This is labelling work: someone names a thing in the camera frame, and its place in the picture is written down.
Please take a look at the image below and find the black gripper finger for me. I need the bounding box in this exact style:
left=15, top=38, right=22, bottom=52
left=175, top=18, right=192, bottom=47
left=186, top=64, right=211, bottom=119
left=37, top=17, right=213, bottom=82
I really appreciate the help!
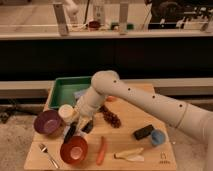
left=82, top=120, right=94, bottom=134

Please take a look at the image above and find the blue sponge block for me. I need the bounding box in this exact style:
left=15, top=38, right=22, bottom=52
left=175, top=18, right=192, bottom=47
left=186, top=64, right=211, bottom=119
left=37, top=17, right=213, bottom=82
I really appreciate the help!
left=73, top=89, right=86, bottom=100

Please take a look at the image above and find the green plastic tray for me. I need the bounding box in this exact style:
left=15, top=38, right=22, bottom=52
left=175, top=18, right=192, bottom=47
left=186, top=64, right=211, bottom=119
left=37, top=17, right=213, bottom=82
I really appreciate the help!
left=49, top=76, right=91, bottom=110

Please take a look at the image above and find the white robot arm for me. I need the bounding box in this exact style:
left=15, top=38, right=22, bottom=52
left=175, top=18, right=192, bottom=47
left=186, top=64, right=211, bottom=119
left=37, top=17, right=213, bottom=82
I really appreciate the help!
left=75, top=70, right=213, bottom=171

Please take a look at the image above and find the dark grape bunch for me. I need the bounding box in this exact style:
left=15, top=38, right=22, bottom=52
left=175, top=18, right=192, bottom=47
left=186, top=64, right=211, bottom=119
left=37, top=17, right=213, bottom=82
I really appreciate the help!
left=99, top=105, right=121, bottom=128

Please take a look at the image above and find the orange carrot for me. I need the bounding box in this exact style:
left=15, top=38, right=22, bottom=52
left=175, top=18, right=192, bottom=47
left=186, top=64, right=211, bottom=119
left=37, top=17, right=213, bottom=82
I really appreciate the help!
left=96, top=136, right=107, bottom=165

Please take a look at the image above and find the small blue cup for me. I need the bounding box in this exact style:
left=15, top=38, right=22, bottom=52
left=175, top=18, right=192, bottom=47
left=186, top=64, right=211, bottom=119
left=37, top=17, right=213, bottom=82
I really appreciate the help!
left=150, top=129, right=166, bottom=146

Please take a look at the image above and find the metal fork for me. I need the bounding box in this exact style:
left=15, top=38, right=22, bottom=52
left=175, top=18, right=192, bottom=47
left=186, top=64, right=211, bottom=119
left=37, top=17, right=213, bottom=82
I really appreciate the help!
left=38, top=143, right=60, bottom=170

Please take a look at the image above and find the orange round fruit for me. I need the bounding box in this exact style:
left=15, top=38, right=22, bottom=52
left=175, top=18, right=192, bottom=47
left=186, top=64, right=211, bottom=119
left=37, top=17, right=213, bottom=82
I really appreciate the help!
left=106, top=96, right=117, bottom=102

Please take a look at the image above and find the white cylindrical cup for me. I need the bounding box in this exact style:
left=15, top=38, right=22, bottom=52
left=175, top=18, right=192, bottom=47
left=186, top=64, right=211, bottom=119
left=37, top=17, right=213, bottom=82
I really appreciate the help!
left=58, top=104, right=74, bottom=124

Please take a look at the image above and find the red bowl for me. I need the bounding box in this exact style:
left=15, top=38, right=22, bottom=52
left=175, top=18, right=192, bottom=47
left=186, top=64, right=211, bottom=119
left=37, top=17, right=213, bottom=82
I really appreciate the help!
left=60, top=136, right=88, bottom=165

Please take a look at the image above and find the wooden board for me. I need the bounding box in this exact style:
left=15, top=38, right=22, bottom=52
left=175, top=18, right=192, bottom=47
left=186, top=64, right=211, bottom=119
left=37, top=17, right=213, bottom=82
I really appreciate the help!
left=24, top=99, right=177, bottom=171

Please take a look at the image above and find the peeled banana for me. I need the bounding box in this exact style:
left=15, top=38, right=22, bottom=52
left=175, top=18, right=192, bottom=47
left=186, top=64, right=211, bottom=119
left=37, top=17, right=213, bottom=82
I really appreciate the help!
left=114, top=147, right=144, bottom=162

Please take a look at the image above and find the purple bowl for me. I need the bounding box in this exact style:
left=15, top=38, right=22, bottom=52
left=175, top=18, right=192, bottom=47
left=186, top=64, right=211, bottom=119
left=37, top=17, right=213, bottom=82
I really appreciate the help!
left=34, top=110, right=62, bottom=136

